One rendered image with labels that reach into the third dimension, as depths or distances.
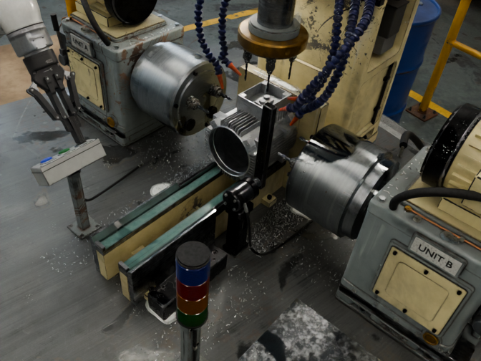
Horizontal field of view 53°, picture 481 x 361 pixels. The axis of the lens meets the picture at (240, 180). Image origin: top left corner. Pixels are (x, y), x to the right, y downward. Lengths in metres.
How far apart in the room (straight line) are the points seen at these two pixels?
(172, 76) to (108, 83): 0.27
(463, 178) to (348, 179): 0.26
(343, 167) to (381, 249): 0.21
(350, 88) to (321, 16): 0.21
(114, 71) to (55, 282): 0.65
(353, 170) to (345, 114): 0.35
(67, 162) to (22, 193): 0.38
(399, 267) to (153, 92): 0.84
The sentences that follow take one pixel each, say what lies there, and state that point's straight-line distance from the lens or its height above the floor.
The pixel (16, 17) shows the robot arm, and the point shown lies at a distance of 1.26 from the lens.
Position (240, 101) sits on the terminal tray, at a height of 1.13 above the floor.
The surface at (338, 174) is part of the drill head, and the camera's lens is 1.15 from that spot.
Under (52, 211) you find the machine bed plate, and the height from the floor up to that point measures 0.80.
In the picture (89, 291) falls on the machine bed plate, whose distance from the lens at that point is 1.32.
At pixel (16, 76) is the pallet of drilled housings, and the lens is 3.51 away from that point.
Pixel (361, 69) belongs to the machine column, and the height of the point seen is 1.23.
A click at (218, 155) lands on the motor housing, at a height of 0.96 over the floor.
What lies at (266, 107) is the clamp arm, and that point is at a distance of 1.12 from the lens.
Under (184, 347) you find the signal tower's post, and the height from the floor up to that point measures 0.92.
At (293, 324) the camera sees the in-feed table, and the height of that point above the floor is 0.92.
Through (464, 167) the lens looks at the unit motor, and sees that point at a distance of 1.01.
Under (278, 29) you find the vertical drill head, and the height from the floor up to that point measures 1.36.
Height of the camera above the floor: 1.86
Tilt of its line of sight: 42 degrees down
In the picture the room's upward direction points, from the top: 6 degrees clockwise
